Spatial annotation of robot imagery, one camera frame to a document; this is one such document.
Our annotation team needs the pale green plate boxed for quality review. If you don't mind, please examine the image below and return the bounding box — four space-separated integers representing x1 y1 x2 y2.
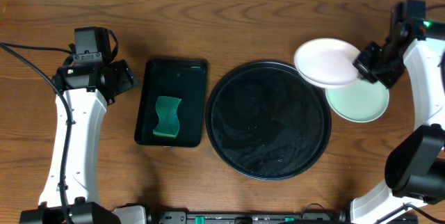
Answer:
325 80 389 123

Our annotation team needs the green wavy sponge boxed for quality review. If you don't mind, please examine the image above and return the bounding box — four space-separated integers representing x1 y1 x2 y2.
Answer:
153 96 181 138

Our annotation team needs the white plate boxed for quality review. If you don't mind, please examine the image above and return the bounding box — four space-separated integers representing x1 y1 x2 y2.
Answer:
293 38 360 88

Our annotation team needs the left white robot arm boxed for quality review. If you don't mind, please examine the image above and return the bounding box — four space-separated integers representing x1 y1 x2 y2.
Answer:
19 61 147 223

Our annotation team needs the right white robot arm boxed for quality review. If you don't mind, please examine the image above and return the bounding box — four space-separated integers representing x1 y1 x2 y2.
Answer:
349 19 444 223

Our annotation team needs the dark green rectangular tray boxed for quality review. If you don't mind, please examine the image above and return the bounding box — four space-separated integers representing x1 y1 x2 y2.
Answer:
134 58 207 147

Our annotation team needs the round black tray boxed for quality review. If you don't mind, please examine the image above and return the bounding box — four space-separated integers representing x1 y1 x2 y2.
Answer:
205 61 332 180

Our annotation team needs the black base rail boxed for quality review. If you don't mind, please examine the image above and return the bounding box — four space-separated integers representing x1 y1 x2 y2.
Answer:
111 202 418 224

